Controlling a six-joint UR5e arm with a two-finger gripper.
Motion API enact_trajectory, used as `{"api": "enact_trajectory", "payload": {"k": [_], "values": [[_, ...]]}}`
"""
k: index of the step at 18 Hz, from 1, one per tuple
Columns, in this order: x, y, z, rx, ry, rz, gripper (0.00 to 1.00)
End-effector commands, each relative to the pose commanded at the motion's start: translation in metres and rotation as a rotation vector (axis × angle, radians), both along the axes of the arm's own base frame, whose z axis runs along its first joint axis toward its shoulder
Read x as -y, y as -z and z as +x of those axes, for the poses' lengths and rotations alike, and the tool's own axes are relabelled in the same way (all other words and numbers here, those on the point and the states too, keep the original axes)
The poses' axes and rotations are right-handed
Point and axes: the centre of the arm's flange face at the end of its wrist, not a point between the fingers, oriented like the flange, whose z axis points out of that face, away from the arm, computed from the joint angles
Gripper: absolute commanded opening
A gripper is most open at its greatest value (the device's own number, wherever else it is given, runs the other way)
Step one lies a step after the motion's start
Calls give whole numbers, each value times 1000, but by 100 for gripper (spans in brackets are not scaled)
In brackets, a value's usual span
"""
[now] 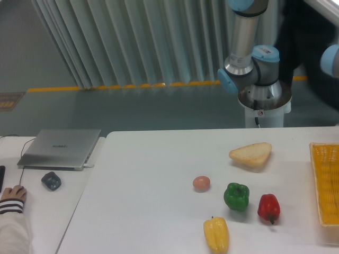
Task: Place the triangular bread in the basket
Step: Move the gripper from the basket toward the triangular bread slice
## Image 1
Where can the person's hand on mouse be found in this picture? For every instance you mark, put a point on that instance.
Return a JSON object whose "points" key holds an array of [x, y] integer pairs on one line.
{"points": [[17, 192]]}

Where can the triangular bread slice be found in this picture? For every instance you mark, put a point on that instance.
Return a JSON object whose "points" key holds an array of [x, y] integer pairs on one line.
{"points": [[253, 155]]}

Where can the white striped sleeve forearm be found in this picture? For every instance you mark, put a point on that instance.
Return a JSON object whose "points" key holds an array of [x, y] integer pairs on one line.
{"points": [[14, 231]]}

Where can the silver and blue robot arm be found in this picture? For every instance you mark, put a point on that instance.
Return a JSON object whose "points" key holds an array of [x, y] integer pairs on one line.
{"points": [[247, 64]]}

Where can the yellow woven basket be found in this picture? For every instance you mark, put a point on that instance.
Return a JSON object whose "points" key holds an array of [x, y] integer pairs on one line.
{"points": [[324, 162]]}

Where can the black phone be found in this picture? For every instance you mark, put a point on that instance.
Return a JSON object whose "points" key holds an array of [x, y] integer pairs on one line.
{"points": [[2, 174]]}

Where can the white side table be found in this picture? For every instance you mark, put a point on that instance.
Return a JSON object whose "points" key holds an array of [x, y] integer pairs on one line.
{"points": [[47, 213]]}

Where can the silver Huawei laptop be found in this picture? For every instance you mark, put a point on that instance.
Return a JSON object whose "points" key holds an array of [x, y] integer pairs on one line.
{"points": [[63, 149]]}

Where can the grey folding screen partition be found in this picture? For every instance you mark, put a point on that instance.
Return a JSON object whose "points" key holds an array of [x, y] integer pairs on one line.
{"points": [[135, 43]]}

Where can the brown egg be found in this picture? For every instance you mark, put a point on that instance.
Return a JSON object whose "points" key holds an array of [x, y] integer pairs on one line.
{"points": [[201, 183]]}

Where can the yellow bell pepper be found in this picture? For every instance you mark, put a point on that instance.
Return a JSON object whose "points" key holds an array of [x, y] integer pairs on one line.
{"points": [[216, 234]]}

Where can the green bell pepper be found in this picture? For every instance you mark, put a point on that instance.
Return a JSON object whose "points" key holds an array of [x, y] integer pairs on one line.
{"points": [[236, 197]]}

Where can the red bell pepper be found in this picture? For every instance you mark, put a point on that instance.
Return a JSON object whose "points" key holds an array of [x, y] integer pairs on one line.
{"points": [[269, 208]]}

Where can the person in black clothes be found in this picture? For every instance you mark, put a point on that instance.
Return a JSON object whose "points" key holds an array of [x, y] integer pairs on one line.
{"points": [[303, 37]]}

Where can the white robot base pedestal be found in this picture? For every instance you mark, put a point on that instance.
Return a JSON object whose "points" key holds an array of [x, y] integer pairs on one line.
{"points": [[265, 106]]}

